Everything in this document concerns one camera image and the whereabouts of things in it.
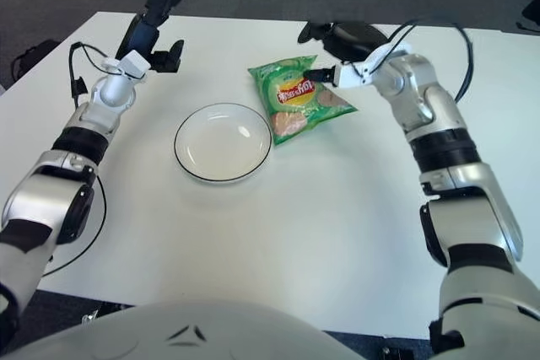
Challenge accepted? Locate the black backpack on floor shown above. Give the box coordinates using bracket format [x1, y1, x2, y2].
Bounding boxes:
[10, 39, 60, 81]

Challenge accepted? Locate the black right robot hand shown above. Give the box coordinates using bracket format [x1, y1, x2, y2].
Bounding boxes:
[297, 20, 393, 85]

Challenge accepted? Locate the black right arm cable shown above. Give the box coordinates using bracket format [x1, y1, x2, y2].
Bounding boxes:
[366, 18, 476, 104]

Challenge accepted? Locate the silver robot torso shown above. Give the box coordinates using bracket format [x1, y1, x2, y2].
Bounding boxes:
[0, 298, 359, 360]

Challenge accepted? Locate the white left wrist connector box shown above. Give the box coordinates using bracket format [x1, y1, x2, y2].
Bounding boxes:
[100, 50, 152, 81]

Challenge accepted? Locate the black chair base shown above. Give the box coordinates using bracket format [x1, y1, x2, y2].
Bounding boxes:
[377, 342, 414, 360]

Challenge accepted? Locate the black bag with strap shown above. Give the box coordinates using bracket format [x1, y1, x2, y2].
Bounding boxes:
[516, 0, 540, 32]

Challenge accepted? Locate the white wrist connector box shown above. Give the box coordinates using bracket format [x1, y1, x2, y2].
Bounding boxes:
[335, 44, 413, 90]
[100, 50, 152, 81]

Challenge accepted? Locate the green potato chip bag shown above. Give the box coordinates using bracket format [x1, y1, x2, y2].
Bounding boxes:
[247, 54, 359, 147]

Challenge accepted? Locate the white right wrist connector box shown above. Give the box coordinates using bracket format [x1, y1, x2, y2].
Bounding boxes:
[335, 44, 413, 90]

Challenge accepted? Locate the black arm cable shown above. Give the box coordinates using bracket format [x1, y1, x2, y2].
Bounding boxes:
[366, 18, 476, 104]
[41, 41, 117, 279]

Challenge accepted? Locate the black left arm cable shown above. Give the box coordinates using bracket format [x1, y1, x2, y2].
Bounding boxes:
[41, 41, 117, 279]

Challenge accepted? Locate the white plate with black rim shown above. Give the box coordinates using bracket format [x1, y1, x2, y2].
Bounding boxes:
[174, 102, 273, 185]

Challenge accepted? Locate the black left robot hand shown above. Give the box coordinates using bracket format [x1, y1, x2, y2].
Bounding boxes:
[114, 0, 193, 73]

